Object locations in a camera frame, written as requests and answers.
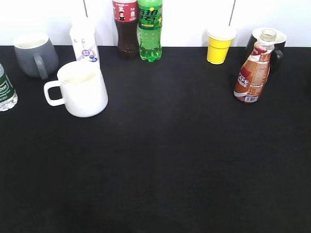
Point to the white ceramic mug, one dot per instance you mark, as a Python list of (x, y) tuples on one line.
[(82, 89)]

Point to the brown coffee drink bottle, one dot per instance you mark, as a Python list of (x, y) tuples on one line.
[(255, 71)]

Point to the green sprite bottle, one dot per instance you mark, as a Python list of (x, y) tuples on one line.
[(150, 21)]

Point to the yellow paper cup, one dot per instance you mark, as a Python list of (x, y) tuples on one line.
[(220, 39)]

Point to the cola bottle red label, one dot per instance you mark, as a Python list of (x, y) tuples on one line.
[(126, 20)]

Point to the white yogurt drink bottle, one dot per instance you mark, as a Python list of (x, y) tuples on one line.
[(84, 44)]

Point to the grey ceramic mug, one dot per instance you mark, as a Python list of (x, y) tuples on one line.
[(36, 55)]

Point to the black ceramic mug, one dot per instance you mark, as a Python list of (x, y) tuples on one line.
[(277, 55)]

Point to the clear water bottle green label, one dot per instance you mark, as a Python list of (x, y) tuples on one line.
[(8, 95)]

